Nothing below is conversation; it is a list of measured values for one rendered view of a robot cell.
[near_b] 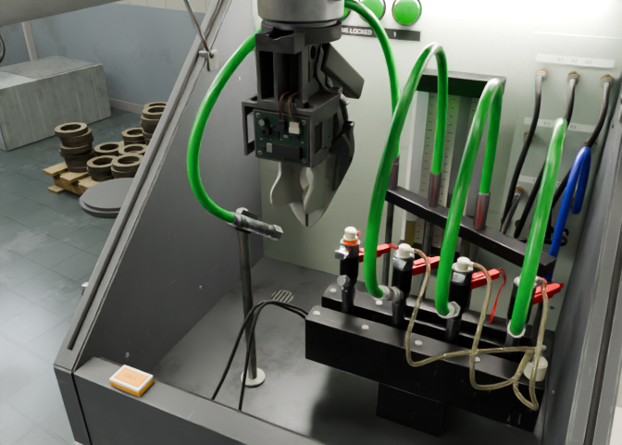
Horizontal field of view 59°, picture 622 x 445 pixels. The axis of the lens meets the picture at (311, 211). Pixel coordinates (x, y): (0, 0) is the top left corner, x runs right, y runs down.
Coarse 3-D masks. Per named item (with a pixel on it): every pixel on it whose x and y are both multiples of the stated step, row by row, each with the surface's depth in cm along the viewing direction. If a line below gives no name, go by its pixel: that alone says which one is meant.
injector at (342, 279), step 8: (352, 248) 79; (352, 256) 79; (344, 264) 80; (352, 264) 80; (344, 272) 81; (352, 272) 81; (344, 280) 79; (352, 280) 81; (344, 288) 83; (352, 288) 83; (344, 296) 83; (352, 296) 83; (344, 304) 84; (352, 304) 84; (344, 312) 85; (352, 312) 85
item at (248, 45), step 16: (352, 0) 74; (368, 16) 77; (256, 32) 66; (384, 32) 80; (240, 48) 65; (384, 48) 82; (240, 64) 66; (224, 80) 65; (208, 96) 65; (208, 112) 65; (192, 144) 66; (192, 160) 66; (192, 176) 67; (208, 208) 70
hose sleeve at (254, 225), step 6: (234, 216) 74; (240, 216) 74; (246, 216) 76; (234, 222) 74; (240, 222) 74; (246, 222) 75; (252, 222) 76; (258, 222) 77; (240, 228) 75; (246, 228) 76; (252, 228) 76; (258, 228) 77; (264, 228) 78; (270, 228) 79; (264, 234) 78; (270, 234) 79
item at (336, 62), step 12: (324, 48) 51; (324, 60) 51; (336, 60) 53; (324, 72) 52; (336, 72) 53; (348, 72) 56; (336, 84) 56; (348, 84) 57; (360, 84) 60; (348, 96) 60; (360, 96) 60
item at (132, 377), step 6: (120, 372) 76; (126, 372) 76; (132, 372) 76; (120, 378) 75; (126, 378) 75; (132, 378) 75; (138, 378) 75; (144, 378) 75; (114, 384) 75; (132, 384) 74; (138, 384) 74; (150, 384) 75; (126, 390) 74; (132, 390) 74; (144, 390) 74
